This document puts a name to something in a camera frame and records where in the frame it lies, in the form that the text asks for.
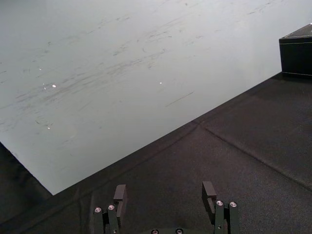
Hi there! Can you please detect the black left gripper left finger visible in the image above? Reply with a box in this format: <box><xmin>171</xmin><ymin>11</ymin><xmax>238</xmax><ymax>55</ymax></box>
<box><xmin>93</xmin><ymin>184</ymin><xmax>128</xmax><ymax>234</ymax></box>

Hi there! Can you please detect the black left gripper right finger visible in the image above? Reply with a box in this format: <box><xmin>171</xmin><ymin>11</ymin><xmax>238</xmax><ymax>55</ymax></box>
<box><xmin>201</xmin><ymin>181</ymin><xmax>240</xmax><ymax>234</ymax></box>

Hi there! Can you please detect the black box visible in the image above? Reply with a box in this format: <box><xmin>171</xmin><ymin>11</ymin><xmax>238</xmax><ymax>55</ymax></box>
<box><xmin>278</xmin><ymin>23</ymin><xmax>312</xmax><ymax>79</ymax></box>

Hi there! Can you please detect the black table cloth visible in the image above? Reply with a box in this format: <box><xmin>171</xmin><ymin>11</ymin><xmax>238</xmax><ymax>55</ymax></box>
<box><xmin>0</xmin><ymin>72</ymin><xmax>312</xmax><ymax>234</ymax></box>

